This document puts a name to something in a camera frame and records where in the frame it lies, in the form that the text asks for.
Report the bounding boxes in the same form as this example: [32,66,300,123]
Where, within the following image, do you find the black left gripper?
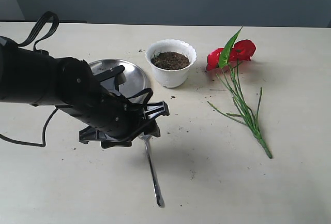
[62,66,170,148]

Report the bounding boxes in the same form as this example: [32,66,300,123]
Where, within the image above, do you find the stainless steel spork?
[139,133,165,208]

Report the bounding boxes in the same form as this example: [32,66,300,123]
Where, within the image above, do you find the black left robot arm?
[1,37,169,148]

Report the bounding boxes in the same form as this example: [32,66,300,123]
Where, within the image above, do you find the white scalloped flower pot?
[145,39,197,88]

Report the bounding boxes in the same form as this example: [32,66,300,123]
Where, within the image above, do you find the round stainless steel plate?
[89,59,151,104]

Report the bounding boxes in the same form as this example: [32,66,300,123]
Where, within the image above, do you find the artificial red flower stem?
[206,27,274,159]

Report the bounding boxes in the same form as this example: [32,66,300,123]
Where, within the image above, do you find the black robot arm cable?
[0,11,153,147]

